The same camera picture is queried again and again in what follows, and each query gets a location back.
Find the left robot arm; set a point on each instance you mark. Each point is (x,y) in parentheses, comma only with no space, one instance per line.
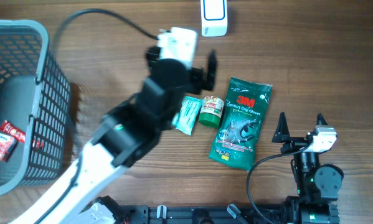
(126,134)

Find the grey plastic mesh basket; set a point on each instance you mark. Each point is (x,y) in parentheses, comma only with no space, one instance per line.
(35,97)

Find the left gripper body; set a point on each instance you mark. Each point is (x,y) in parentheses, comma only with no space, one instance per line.
(197,83)

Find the green 3M gloves packet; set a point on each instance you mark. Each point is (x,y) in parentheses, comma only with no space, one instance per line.
(245,108)

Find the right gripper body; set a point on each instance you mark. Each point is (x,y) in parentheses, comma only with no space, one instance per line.
(294,144)

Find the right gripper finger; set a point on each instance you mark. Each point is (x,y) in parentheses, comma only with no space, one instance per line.
(282,133)
(320,120)

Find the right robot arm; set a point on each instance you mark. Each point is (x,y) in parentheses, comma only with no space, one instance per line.
(318,185)

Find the green lid jar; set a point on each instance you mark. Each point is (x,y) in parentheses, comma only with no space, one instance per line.
(211,111)

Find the red tissue packet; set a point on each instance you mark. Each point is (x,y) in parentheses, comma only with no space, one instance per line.
(7,144)

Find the teal tissue packet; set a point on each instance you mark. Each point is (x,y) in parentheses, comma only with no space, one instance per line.
(184,120)

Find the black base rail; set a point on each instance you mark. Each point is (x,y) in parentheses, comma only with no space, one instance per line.
(271,213)

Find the red sachet stick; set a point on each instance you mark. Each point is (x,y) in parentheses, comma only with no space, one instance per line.
(12,130)

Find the white barcode scanner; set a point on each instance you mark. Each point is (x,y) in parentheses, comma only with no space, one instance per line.
(214,18)

